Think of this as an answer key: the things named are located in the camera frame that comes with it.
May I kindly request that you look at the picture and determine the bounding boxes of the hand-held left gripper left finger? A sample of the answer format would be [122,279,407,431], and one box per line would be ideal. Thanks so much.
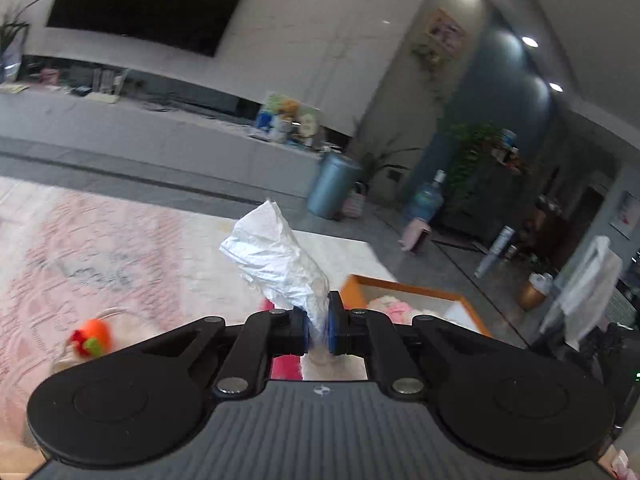
[130,307,309,399]

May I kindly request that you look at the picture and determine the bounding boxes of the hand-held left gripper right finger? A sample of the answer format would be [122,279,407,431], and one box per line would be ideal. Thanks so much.
[327,290,507,396]

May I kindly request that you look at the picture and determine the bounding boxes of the orange cardboard box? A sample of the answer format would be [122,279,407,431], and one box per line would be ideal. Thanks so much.
[339,273,494,339]

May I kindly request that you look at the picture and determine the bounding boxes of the silver plastic bag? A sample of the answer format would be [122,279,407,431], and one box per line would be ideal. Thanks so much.
[219,198,331,357]

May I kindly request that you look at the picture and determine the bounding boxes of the pink and white plush toy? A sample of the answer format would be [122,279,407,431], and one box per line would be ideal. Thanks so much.
[366,294,417,324]

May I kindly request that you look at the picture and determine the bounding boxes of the pink rounded object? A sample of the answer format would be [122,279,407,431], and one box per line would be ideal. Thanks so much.
[398,219,434,254]

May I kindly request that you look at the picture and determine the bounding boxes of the pink woven bag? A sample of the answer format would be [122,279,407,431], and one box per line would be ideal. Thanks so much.
[342,182,369,219]

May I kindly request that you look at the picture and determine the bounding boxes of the blue-grey round bin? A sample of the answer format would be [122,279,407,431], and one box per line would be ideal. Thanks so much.
[305,152,364,220]

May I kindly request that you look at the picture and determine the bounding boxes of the blue water jug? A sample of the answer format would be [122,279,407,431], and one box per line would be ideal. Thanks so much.
[403,169,448,224]

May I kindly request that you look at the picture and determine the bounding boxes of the thin leafy floor plant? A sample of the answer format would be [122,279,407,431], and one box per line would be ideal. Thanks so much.
[356,119,426,188]

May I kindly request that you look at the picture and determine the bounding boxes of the rolled paper tube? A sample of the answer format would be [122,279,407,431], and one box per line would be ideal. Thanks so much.
[474,226,516,279]

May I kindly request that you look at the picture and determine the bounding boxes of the cream patterned rug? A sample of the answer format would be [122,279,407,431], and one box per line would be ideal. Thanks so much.
[0,175,401,476]

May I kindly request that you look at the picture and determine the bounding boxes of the dark sideboard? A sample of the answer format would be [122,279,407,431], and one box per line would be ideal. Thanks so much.
[440,159,543,242]

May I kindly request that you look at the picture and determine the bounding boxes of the gold pot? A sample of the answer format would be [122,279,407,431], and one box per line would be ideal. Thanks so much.
[516,272,554,312]

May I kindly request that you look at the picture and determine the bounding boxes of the orange plush ball toy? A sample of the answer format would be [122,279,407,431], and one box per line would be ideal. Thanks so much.
[69,317,112,359]

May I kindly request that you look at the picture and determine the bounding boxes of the colourful toy packages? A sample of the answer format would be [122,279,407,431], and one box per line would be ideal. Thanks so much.
[249,91,325,150]

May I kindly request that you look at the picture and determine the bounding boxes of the large green trailing plant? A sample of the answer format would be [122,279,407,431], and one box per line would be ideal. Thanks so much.
[439,121,507,202]

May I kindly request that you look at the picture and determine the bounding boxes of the long white TV cabinet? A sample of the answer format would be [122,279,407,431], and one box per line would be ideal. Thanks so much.
[0,79,327,199]

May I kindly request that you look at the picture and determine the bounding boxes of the black soundbar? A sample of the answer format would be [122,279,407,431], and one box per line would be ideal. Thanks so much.
[144,99,242,117]

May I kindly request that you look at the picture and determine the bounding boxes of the white hanging cloth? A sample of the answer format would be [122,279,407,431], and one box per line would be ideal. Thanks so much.
[539,234,624,347]

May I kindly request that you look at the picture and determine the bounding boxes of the white router with antennas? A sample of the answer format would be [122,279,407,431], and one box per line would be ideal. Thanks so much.
[90,67,127,105]

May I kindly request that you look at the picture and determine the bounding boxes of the green potted plant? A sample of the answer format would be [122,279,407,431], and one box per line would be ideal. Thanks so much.
[0,0,45,83]

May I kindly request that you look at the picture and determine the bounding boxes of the small wall picture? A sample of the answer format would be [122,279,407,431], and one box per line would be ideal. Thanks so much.
[609,190,639,239]

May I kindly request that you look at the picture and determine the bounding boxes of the framed wall picture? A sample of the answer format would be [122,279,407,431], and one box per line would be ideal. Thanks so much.
[421,8,469,59]

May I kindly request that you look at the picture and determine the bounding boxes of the black wall television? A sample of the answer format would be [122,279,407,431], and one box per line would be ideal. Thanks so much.
[45,0,264,59]

